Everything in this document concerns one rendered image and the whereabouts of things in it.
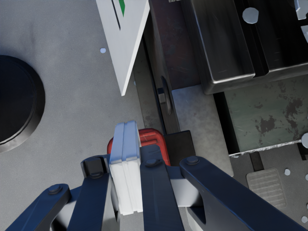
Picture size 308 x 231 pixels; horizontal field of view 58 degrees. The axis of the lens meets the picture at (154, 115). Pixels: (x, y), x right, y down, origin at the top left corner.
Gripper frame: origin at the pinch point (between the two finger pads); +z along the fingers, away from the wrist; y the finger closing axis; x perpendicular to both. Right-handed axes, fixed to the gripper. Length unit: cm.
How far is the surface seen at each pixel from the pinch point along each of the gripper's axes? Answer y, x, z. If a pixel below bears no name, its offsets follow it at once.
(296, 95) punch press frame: 23.7, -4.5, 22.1
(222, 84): 12.2, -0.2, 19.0
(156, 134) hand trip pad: 2.3, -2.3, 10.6
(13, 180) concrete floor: -50, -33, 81
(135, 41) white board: 3, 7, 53
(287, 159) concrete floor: 50, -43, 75
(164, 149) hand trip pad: 2.8, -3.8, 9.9
